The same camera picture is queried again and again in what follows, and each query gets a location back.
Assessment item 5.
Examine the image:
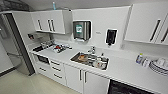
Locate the stack of white dishes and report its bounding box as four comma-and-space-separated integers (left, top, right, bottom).
148, 57, 168, 77

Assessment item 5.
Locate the stainless steel refrigerator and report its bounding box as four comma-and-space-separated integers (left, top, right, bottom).
0, 12, 36, 77

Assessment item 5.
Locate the white cup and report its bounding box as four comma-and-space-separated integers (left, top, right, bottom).
95, 58, 104, 68

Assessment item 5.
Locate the white wall cabinet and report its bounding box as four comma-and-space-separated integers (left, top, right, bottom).
30, 9, 73, 36
124, 2, 168, 46

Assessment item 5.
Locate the steel paper towel dispenser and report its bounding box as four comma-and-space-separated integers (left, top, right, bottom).
72, 20, 92, 42

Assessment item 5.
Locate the orange bowl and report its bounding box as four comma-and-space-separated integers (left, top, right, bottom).
77, 55, 89, 64

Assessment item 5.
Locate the black tray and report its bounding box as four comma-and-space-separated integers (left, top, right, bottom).
32, 45, 45, 53

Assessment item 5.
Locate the wire dish rack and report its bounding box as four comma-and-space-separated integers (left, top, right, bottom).
51, 43, 73, 55

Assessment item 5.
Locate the teal bottle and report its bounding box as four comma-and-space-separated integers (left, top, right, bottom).
52, 1, 57, 11

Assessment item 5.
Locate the steel kitchen sink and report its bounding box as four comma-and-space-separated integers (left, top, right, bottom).
69, 51, 110, 72

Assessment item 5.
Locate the black soap dispenser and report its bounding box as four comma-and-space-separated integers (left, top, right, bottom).
104, 28, 119, 47

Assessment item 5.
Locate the blue dish soap bottle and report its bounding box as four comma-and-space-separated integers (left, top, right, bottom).
135, 52, 145, 66

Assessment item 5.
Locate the stainless steel dishwasher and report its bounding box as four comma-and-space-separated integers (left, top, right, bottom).
106, 78, 156, 94

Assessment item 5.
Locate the white base cabinet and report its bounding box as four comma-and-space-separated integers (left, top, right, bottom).
30, 49, 168, 94

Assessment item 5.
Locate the chrome sink faucet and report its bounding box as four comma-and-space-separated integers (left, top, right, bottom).
87, 45, 97, 55

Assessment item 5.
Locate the black built-in microwave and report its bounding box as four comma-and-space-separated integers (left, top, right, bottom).
34, 53, 51, 66

